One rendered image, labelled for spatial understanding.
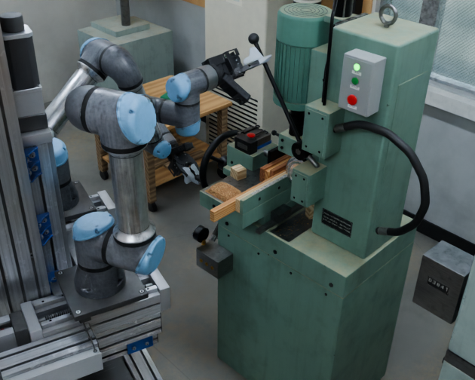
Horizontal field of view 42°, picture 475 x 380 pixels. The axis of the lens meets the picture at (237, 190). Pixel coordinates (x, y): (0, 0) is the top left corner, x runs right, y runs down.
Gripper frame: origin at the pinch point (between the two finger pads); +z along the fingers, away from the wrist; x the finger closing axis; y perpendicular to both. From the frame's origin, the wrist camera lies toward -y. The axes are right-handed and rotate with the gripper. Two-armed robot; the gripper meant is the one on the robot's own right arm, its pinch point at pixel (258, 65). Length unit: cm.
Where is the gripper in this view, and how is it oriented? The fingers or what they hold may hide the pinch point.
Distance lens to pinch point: 203.0
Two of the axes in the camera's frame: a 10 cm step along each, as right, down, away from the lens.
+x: -5.8, 2.1, 7.9
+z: 7.0, -3.7, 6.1
